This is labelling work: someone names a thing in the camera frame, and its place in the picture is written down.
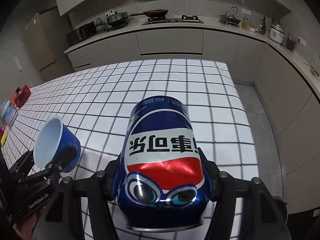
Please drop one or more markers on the grey pot with lid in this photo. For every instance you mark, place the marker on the grey pot with lid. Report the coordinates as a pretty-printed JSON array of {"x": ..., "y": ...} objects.
[{"x": 117, "y": 18}]

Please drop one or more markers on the chopstick holder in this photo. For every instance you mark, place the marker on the chopstick holder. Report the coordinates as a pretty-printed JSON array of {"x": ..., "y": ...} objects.
[{"x": 275, "y": 20}]

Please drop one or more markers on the beige fridge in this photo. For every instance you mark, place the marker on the beige fridge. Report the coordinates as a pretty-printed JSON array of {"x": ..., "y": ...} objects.
[{"x": 42, "y": 42}]

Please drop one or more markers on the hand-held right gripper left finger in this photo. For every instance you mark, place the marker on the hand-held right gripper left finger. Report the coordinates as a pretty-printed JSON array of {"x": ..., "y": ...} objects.
[{"x": 111, "y": 177}]

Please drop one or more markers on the pan with glass lid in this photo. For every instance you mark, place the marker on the pan with glass lid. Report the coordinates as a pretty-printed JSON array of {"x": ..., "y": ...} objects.
[{"x": 230, "y": 18}]

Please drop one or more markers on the person's left hand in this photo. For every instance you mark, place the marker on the person's left hand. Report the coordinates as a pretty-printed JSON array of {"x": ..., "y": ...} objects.
[{"x": 25, "y": 227}]

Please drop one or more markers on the green ceramic jar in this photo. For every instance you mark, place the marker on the green ceramic jar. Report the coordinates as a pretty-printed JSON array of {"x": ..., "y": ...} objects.
[{"x": 100, "y": 26}]

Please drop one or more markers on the white grid tablecloth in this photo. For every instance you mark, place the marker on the white grid tablecloth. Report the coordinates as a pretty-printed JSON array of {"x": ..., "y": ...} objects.
[{"x": 175, "y": 85}]

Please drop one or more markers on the small red packet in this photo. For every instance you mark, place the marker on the small red packet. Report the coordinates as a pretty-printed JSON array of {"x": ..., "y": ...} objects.
[{"x": 2, "y": 130}]

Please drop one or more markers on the blue cola can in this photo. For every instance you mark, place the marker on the blue cola can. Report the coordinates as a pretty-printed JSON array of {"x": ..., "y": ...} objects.
[{"x": 162, "y": 142}]

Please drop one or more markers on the red box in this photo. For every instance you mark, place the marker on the red box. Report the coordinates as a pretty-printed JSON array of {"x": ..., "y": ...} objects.
[{"x": 22, "y": 95}]

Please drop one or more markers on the black wok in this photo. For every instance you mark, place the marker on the black wok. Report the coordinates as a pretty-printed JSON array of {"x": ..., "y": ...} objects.
[{"x": 156, "y": 12}]

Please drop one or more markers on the blue cup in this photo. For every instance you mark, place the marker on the blue cup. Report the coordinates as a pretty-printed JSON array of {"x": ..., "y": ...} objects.
[{"x": 67, "y": 140}]

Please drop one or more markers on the white wall socket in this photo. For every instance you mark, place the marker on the white wall socket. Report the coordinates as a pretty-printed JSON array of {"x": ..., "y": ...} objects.
[
  {"x": 246, "y": 11},
  {"x": 301, "y": 41},
  {"x": 109, "y": 12}
]

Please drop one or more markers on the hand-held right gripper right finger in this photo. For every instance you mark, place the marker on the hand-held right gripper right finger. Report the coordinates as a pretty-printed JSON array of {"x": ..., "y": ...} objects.
[{"x": 210, "y": 170}]

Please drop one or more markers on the grey kitchen countertop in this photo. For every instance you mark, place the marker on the grey kitchen countertop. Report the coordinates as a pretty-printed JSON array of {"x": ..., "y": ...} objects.
[{"x": 212, "y": 26}]

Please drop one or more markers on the yellow oil bottle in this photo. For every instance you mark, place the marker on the yellow oil bottle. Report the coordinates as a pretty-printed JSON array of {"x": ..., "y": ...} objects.
[{"x": 245, "y": 25}]

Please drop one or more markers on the black utensil holder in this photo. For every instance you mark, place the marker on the black utensil holder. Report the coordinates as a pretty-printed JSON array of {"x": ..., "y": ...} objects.
[{"x": 290, "y": 45}]

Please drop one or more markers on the black microwave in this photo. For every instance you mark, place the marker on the black microwave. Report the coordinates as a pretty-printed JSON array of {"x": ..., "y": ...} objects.
[{"x": 81, "y": 32}]

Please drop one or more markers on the white rice cooker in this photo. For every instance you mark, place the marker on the white rice cooker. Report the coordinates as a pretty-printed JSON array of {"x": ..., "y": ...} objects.
[{"x": 277, "y": 33}]

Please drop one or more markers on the dark glass bottle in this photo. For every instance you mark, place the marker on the dark glass bottle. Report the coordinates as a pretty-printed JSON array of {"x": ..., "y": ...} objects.
[{"x": 262, "y": 27}]

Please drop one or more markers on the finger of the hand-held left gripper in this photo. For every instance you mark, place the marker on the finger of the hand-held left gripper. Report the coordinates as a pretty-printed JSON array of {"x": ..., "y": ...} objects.
[
  {"x": 22, "y": 162},
  {"x": 65, "y": 156}
]

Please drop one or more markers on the yellow sponge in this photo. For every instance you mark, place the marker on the yellow sponge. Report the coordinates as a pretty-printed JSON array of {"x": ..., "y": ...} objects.
[{"x": 3, "y": 139}]

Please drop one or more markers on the black gas stove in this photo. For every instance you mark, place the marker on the black gas stove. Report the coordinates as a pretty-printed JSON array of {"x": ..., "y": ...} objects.
[{"x": 172, "y": 20}]

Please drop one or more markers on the blue white container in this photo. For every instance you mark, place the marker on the blue white container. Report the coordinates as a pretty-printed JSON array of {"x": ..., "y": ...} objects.
[{"x": 8, "y": 112}]

